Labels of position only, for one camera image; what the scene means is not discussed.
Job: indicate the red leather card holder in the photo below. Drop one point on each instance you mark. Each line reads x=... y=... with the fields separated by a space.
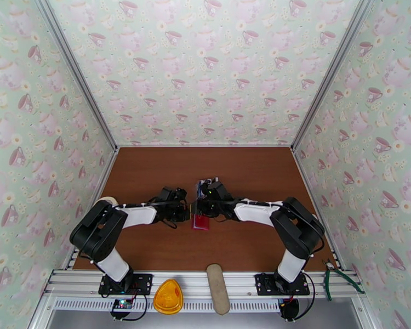
x=201 y=225

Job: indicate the clear acrylic card organizer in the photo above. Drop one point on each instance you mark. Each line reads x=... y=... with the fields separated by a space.
x=201 y=182

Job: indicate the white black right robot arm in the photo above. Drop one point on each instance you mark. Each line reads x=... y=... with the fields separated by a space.
x=257 y=211

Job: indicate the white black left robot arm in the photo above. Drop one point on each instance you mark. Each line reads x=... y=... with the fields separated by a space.
x=140 y=215

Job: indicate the white card with blue edge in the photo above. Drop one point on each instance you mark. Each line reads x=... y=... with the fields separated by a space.
x=200 y=189

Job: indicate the beige masking tape roll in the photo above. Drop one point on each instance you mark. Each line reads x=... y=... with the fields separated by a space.
x=106 y=200

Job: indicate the beige oblong pad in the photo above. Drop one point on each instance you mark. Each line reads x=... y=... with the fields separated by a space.
x=218 y=290

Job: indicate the orange plastic rounded triangle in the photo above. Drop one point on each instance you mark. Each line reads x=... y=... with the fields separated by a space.
x=168 y=297

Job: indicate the small circuit board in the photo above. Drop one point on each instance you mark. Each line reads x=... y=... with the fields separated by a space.
x=121 y=304

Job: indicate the black round device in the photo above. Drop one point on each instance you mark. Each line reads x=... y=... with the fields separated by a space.
x=289 y=309

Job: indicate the aluminium frame rail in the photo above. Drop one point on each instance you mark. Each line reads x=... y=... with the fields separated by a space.
x=198 y=280

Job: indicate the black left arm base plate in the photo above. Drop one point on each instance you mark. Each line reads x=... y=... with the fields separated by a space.
x=142 y=283

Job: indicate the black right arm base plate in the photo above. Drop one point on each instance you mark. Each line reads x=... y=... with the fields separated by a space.
x=263 y=283

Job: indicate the aluminium frame post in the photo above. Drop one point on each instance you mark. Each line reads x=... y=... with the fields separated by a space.
x=75 y=67
x=332 y=71

